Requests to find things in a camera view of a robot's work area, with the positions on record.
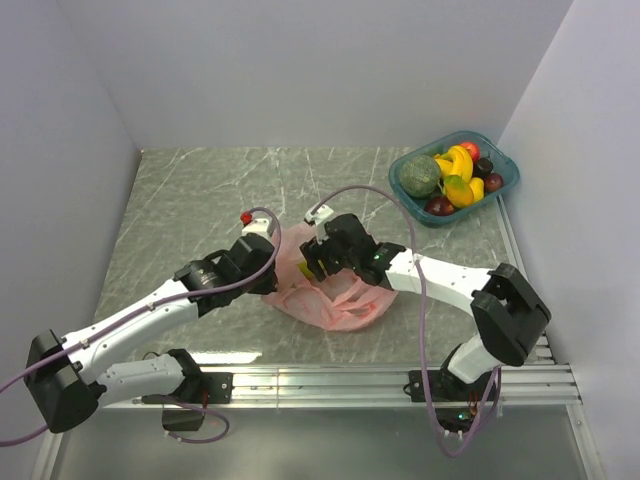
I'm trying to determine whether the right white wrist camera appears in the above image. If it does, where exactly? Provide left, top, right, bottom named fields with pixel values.
left=304, top=204, right=334, bottom=243

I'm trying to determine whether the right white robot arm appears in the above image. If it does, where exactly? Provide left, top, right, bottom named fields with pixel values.
left=300, top=212, right=551, bottom=401

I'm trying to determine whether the green netted melon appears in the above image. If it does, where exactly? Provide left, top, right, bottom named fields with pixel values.
left=399, top=155, right=441, bottom=199

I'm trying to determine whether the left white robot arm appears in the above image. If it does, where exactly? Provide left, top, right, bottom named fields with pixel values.
left=24, top=233, right=277, bottom=433

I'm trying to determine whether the pink plastic bag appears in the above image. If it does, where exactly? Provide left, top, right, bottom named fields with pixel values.
left=262, top=224, right=397, bottom=332

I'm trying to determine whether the teal plastic tray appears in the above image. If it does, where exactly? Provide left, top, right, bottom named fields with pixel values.
left=388, top=131, right=520, bottom=226

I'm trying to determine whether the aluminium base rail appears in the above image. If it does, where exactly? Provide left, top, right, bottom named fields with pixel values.
left=29, top=329, right=609, bottom=480

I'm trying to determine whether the red apple in tray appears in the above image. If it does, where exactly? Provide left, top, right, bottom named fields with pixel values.
left=459, top=141, right=481, bottom=163

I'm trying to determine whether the dark purple mangosteen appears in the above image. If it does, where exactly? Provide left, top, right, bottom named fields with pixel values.
left=473, top=157, right=494, bottom=178

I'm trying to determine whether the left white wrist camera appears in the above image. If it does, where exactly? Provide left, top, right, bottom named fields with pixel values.
left=240, top=211, right=275, bottom=241

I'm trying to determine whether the yellow banana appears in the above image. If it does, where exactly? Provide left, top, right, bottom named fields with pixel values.
left=434, top=144, right=474, bottom=183

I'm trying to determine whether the dark red plum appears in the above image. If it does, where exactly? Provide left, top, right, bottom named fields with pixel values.
left=484, top=172, right=504, bottom=194

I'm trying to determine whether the yellow orange mango with leaf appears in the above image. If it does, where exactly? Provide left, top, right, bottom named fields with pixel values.
left=443, top=175, right=474, bottom=209

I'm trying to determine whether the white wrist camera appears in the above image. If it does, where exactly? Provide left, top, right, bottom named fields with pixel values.
left=240, top=211, right=275, bottom=241
left=304, top=204, right=334, bottom=243

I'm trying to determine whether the dark red apple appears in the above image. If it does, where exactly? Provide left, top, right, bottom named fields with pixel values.
left=424, top=196, right=456, bottom=217

